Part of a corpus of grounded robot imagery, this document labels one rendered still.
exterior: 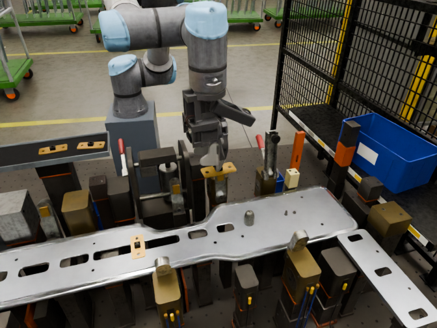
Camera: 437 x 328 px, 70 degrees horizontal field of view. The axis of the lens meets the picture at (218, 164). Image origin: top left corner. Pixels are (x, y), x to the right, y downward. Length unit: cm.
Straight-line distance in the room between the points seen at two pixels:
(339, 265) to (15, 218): 91
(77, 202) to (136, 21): 58
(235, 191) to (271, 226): 60
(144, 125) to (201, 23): 85
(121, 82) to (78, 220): 59
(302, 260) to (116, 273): 49
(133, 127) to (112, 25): 77
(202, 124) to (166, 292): 40
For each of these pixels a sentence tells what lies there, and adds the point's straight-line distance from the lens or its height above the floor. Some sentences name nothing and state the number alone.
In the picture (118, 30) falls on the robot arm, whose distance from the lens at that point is 66.
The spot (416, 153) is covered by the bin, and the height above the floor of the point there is 110.
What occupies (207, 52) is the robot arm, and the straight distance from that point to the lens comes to 59.
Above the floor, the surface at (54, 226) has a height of 103.
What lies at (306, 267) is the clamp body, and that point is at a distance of 86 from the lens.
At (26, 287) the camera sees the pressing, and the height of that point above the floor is 100.
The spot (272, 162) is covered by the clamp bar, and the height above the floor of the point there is 110.
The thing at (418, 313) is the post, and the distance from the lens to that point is 96.
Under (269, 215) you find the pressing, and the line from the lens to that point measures 103.
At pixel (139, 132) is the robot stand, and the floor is 104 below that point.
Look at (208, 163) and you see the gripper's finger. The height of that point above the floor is 130.
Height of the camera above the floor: 172
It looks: 36 degrees down
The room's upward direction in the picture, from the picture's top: straight up
